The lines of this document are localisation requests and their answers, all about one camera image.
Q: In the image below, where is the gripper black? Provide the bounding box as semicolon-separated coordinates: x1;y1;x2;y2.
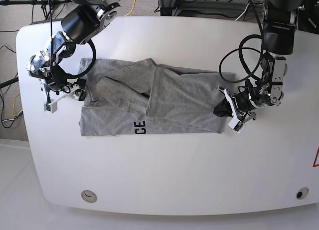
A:
213;91;257;118
41;75;87;101

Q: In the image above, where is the grey T-shirt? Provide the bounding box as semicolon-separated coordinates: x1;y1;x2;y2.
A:
79;58;225;136

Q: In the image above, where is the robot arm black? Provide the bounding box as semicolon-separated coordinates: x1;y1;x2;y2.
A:
214;0;303;120
26;0;120;101

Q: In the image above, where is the black tripod stand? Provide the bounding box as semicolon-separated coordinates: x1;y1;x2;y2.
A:
0;0;72;5

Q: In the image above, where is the left table grommet hole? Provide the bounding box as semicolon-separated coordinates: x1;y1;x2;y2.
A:
81;190;97;203

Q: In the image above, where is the table grommet hole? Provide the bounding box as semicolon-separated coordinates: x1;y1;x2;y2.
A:
81;190;97;203
296;187;309;200

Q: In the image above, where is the red warning triangle sticker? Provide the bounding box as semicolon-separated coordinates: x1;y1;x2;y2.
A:
313;148;319;167

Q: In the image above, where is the right table grommet hole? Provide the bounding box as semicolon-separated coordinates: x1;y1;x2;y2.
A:
296;187;309;200

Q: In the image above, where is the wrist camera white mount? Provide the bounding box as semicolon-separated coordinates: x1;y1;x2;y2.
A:
219;86;256;133
41;78;86;113

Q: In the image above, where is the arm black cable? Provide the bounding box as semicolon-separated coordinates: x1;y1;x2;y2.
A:
218;34;265;85
49;39;97;91

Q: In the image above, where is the floor black cables left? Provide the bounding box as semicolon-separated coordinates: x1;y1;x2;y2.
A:
0;45;23;128

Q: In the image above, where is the yellow cable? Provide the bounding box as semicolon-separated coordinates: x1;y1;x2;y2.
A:
124;0;140;17

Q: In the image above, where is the grey metal frame base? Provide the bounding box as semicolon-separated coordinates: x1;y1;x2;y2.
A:
154;0;247;17

